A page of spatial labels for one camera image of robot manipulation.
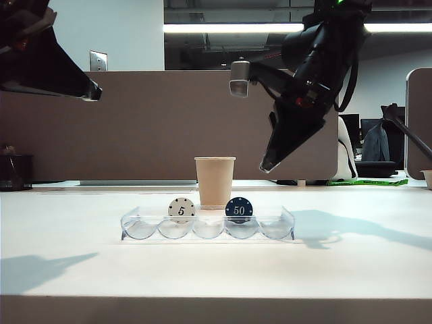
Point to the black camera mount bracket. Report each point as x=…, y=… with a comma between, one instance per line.
x=270, y=76

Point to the brown paper cup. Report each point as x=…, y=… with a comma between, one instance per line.
x=215, y=182

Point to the narrow brown desk divider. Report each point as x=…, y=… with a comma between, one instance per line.
x=420, y=111

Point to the clear items in pen holder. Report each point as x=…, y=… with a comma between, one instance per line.
x=7, y=150

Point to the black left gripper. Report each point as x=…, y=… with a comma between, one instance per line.
x=23, y=33

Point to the blue poker chip 50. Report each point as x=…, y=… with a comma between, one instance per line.
x=239, y=210

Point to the white ceiling light strip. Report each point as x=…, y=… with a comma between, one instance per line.
x=219, y=28

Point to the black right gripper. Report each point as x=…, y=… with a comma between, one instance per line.
x=307, y=91

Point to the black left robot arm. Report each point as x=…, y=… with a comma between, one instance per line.
x=17, y=8

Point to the grey jacket on chair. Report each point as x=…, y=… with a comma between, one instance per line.
x=375, y=145

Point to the black computer monitor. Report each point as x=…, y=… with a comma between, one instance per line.
x=352, y=130

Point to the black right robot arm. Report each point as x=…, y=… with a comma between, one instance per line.
x=324, y=37

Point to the small beige paper bowl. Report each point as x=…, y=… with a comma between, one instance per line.
x=427, y=179

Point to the green tape strip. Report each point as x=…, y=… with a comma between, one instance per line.
x=368, y=182

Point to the black office chair seat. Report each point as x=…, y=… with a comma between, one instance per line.
x=376, y=168

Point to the black mesh pen holder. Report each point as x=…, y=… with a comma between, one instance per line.
x=15, y=172

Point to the metal wall outlet plate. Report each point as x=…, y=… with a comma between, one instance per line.
x=98, y=61

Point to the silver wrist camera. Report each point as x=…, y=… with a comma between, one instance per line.
x=239, y=79

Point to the grey divider base rail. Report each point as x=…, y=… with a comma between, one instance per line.
x=135, y=182

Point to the black slanted pole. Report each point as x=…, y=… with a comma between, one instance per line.
x=410, y=133

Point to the white poker chip 5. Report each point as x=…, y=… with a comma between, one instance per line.
x=181, y=210

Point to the wide brown desk divider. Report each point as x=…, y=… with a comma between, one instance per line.
x=152, y=125

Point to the clear plastic chip tray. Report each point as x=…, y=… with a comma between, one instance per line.
x=207, y=231

